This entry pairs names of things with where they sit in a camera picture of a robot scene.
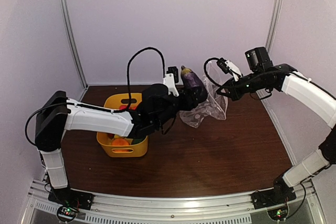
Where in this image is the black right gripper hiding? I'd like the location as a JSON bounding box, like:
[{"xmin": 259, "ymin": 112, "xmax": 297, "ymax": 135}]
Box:
[{"xmin": 217, "ymin": 70, "xmax": 270, "ymax": 101}]

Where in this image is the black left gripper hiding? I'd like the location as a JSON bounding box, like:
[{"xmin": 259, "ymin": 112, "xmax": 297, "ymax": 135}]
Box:
[{"xmin": 154, "ymin": 86, "xmax": 202, "ymax": 127}]

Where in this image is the clear zip top bag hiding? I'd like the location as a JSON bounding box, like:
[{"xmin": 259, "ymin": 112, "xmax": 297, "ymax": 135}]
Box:
[{"xmin": 180, "ymin": 76, "xmax": 228, "ymax": 128}]

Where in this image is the purple toy eggplant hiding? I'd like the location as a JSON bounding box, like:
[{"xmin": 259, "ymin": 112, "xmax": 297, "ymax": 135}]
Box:
[{"xmin": 181, "ymin": 65, "xmax": 208, "ymax": 99}]

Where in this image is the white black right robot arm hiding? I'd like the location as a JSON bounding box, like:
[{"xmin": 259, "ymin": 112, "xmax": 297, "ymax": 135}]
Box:
[{"xmin": 216, "ymin": 64, "xmax": 335, "ymax": 204}]

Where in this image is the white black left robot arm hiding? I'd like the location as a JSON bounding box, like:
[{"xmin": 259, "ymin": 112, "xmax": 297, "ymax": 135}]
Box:
[{"xmin": 30, "ymin": 84, "xmax": 208, "ymax": 205}]

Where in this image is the yellow plastic basket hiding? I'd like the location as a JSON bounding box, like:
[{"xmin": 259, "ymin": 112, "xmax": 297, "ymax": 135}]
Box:
[{"xmin": 97, "ymin": 93, "xmax": 149, "ymax": 158}]

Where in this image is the orange toy orange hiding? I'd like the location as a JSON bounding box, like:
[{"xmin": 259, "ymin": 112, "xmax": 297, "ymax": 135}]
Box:
[{"xmin": 111, "ymin": 138, "xmax": 130, "ymax": 146}]

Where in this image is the right circuit board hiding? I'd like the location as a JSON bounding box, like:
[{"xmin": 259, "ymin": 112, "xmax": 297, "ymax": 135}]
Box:
[{"xmin": 267, "ymin": 207, "xmax": 289, "ymax": 221}]

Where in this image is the circuit board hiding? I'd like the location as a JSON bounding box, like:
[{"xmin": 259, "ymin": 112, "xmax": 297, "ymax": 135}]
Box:
[
  {"xmin": 56, "ymin": 206, "xmax": 79, "ymax": 222},
  {"xmin": 267, "ymin": 207, "xmax": 289, "ymax": 221}
]

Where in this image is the left circuit board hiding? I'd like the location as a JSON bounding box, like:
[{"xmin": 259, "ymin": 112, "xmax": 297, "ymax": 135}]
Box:
[{"xmin": 56, "ymin": 206, "xmax": 79, "ymax": 222}]

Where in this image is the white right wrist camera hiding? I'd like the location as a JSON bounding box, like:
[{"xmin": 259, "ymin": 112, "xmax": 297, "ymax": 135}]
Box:
[{"xmin": 217, "ymin": 58, "xmax": 243, "ymax": 81}]

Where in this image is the black right camera cable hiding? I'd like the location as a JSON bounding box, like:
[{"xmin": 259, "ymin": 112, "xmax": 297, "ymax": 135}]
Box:
[{"xmin": 204, "ymin": 57, "xmax": 229, "ymax": 88}]

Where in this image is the black camera cable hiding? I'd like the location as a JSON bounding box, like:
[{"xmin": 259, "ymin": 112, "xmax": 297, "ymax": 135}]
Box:
[
  {"xmin": 204, "ymin": 57, "xmax": 229, "ymax": 88},
  {"xmin": 127, "ymin": 47, "xmax": 166, "ymax": 112}
]

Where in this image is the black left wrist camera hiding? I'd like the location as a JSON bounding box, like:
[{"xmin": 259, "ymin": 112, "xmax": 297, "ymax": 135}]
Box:
[{"xmin": 163, "ymin": 67, "xmax": 179, "ymax": 97}]

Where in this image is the black left camera cable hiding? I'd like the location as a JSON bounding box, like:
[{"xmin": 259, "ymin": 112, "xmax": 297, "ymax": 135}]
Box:
[{"xmin": 127, "ymin": 47, "xmax": 166, "ymax": 112}]

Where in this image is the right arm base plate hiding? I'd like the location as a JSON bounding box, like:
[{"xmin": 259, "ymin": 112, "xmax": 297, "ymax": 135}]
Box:
[{"xmin": 250, "ymin": 189, "xmax": 297, "ymax": 209}]

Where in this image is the aluminium front rail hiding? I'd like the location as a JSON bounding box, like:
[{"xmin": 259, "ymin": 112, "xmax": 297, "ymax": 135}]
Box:
[{"xmin": 20, "ymin": 179, "xmax": 326, "ymax": 224}]

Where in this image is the right aluminium corner post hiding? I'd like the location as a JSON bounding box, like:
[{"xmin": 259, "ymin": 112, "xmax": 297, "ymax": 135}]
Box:
[{"xmin": 265, "ymin": 0, "xmax": 284, "ymax": 52}]

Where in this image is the aluminium corner post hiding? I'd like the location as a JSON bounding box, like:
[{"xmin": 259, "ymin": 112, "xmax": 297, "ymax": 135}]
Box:
[
  {"xmin": 265, "ymin": 0, "xmax": 284, "ymax": 52},
  {"xmin": 60, "ymin": 0, "xmax": 88, "ymax": 89}
]

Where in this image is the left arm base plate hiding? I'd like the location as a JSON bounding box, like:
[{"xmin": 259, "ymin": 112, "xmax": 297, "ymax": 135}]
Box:
[{"xmin": 48, "ymin": 187, "xmax": 94, "ymax": 210}]

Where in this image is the left aluminium corner post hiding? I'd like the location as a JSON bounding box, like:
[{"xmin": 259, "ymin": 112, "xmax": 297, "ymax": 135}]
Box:
[{"xmin": 60, "ymin": 0, "xmax": 88, "ymax": 89}]

